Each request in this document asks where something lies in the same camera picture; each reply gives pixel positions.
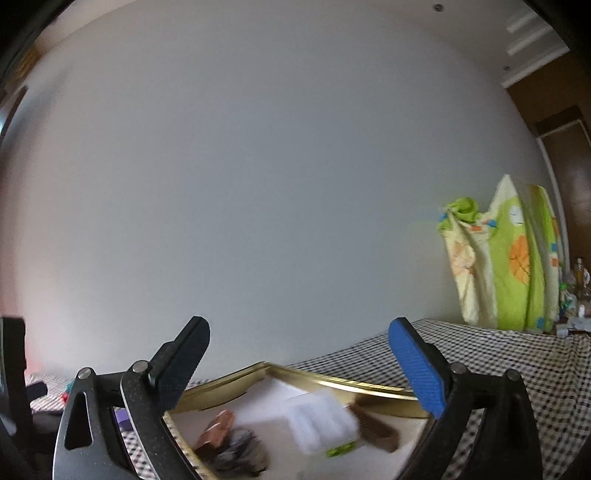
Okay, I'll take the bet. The green soccer ball block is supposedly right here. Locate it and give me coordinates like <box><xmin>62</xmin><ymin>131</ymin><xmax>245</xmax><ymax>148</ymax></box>
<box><xmin>325</xmin><ymin>440</ymin><xmax>356</xmax><ymax>459</ymax></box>

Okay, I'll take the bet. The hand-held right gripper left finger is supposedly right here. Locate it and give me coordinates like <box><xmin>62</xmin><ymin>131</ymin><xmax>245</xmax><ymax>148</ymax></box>
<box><xmin>53</xmin><ymin>316</ymin><xmax>212</xmax><ymax>480</ymax></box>

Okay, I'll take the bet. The white paper liner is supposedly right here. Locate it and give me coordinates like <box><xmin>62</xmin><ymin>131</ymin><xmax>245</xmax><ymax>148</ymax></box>
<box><xmin>168</xmin><ymin>377</ymin><xmax>430</xmax><ymax>480</ymax></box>

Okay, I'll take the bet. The brown wooden wardrobe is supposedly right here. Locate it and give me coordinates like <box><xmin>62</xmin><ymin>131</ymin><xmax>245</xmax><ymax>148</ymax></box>
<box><xmin>505</xmin><ymin>44</ymin><xmax>591</xmax><ymax>296</ymax></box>

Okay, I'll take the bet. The copper brown box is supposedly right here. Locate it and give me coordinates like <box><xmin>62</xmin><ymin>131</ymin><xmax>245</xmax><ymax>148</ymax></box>
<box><xmin>194</xmin><ymin>410</ymin><xmax>236</xmax><ymax>455</ymax></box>

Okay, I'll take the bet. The gold tin box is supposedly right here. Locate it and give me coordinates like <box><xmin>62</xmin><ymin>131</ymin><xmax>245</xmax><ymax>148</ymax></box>
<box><xmin>164</xmin><ymin>361</ymin><xmax>437</xmax><ymax>480</ymax></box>

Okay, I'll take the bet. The checkered tablecloth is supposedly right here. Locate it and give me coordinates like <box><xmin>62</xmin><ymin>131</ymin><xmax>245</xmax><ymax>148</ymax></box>
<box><xmin>28</xmin><ymin>318</ymin><xmax>591</xmax><ymax>480</ymax></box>

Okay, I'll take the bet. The clear plastic box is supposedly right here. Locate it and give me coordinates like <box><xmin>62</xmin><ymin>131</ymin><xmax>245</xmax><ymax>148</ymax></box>
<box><xmin>283</xmin><ymin>390</ymin><xmax>361</xmax><ymax>455</ymax></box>

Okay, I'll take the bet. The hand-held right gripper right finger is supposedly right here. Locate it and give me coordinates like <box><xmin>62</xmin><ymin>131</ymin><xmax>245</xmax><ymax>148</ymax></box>
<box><xmin>388</xmin><ymin>317</ymin><xmax>541</xmax><ymax>480</ymax></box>

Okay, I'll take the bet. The green printed blanket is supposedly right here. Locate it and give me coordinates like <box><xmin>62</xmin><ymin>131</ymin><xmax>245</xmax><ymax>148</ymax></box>
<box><xmin>436</xmin><ymin>173</ymin><xmax>564</xmax><ymax>332</ymax></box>

